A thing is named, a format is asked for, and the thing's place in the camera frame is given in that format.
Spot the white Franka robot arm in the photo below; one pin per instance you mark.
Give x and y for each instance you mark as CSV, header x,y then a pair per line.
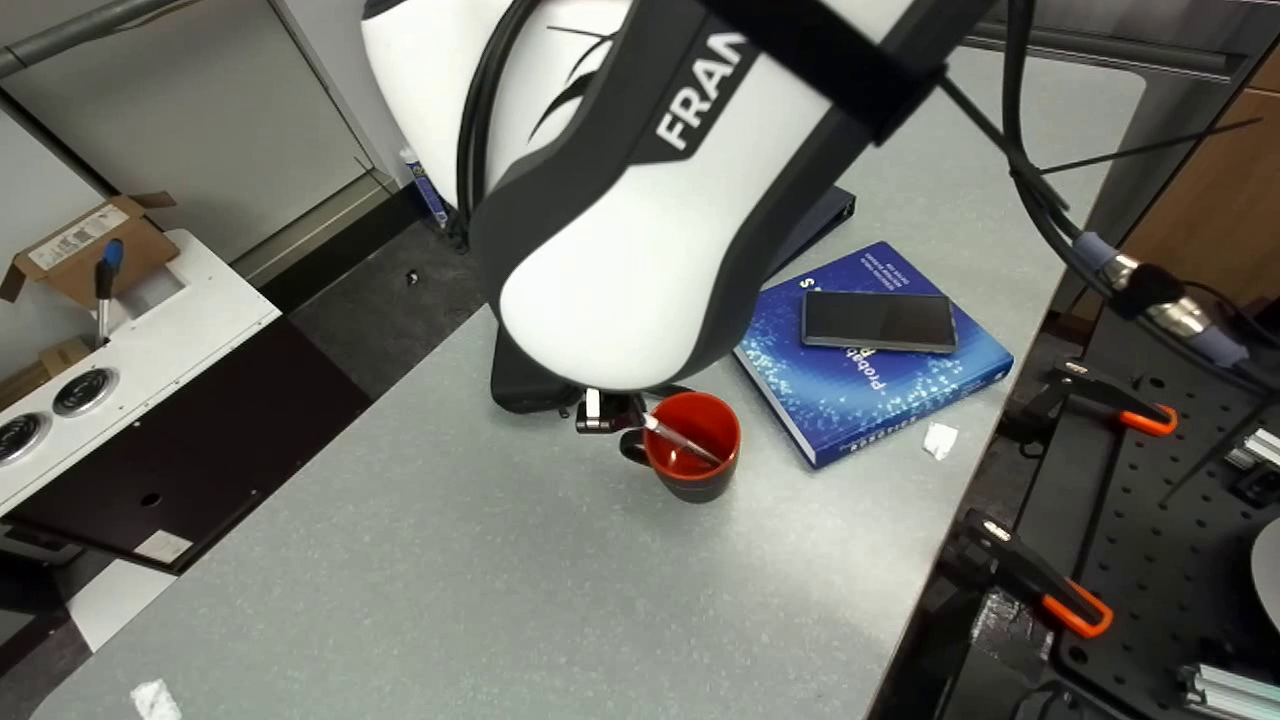
x,y
626,267

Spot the white and red pen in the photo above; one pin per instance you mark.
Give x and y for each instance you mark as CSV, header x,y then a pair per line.
x,y
681,437

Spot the red mug with black outside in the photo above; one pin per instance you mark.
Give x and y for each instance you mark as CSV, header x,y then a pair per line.
x,y
701,465

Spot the blue sparkle-cover book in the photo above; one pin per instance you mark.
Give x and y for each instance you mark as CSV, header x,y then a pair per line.
x,y
867,383

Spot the black smartphone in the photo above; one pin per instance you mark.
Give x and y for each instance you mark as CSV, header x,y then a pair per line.
x,y
881,320

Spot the small white paper scrap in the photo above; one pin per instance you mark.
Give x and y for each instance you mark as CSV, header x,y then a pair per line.
x,y
942,441

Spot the black floor board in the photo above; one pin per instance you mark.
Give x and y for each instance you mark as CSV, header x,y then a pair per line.
x,y
203,455

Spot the black clamp with orange tip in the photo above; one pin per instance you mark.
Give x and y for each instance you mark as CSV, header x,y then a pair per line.
x,y
1041,581
1120,405

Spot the white panel with round holes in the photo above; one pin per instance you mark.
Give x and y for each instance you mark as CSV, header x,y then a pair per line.
x,y
147,346

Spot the black perforated board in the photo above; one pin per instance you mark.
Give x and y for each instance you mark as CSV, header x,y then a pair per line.
x,y
1173,534

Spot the open cardboard box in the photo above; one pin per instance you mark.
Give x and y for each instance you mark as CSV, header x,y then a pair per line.
x,y
81,245

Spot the white paper sheet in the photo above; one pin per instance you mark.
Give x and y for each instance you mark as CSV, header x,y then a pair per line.
x,y
123,603

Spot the white tape piece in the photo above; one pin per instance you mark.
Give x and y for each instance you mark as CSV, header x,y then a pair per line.
x,y
158,700

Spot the brown wooden cabinet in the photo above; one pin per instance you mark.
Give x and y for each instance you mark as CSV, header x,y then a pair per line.
x,y
1222,203

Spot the silver aluminium profile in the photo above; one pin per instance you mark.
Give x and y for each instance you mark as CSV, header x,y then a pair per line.
x,y
1235,695

